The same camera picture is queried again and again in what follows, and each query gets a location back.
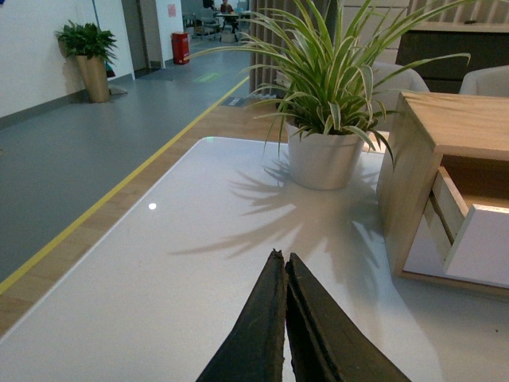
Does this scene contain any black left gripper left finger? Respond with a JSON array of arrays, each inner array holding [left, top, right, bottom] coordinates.
[[197, 249, 287, 381]]

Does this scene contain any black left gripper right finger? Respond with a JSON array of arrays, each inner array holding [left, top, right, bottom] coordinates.
[[286, 253, 409, 381]]

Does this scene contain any tall gold planter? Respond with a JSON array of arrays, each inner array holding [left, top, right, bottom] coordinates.
[[76, 56, 110, 103]]

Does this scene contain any white drawer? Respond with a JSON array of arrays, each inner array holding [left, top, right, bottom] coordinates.
[[424, 155, 508, 289]]

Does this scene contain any dark reception counter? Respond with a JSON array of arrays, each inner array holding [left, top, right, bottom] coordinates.
[[395, 21, 508, 93]]

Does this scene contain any green striped spider plant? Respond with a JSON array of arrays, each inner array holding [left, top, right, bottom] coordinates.
[[186, 0, 488, 173]]

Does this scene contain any left grey armchair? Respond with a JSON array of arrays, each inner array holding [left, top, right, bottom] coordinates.
[[371, 62, 429, 131]]

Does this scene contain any grey armchair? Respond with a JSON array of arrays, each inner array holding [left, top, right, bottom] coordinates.
[[371, 62, 429, 131], [459, 65, 508, 97]]

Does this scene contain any green floor plant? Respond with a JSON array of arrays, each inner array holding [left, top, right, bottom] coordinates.
[[55, 21, 117, 64]]

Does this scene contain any white plant pot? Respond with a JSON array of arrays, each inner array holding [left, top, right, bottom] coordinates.
[[286, 123, 363, 190]]

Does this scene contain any right grey armchair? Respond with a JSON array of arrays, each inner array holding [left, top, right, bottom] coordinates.
[[459, 65, 508, 97]]

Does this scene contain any red box on floor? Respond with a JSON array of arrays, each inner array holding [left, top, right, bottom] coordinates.
[[171, 32, 189, 64]]

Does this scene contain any wooden two-drawer cabinet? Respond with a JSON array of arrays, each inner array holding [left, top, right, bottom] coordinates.
[[377, 92, 508, 298]]

